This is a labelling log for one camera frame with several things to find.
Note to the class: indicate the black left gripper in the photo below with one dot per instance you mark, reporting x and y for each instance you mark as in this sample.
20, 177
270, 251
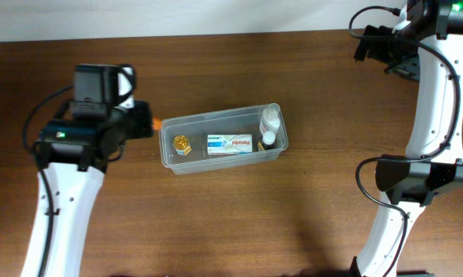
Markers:
142, 119

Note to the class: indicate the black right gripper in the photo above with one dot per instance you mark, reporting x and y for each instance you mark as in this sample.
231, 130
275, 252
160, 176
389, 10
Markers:
402, 67

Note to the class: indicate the orange tablet tube white cap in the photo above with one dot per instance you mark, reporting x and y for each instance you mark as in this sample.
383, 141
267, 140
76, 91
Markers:
156, 124

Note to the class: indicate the small gold lid balm jar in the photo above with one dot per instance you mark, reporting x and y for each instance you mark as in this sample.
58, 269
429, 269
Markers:
181, 144

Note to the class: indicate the white blue medicine box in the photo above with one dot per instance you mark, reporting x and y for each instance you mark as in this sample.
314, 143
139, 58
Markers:
229, 144

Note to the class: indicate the clear plastic container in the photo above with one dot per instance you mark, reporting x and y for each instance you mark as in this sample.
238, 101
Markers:
237, 121

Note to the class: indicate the dark bottle white cap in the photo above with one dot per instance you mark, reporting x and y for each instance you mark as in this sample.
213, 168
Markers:
267, 141

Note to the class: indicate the white spray bottle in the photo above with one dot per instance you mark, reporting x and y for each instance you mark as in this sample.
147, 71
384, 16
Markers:
270, 121

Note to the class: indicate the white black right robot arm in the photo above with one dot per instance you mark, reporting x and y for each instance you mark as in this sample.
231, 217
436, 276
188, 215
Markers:
426, 45

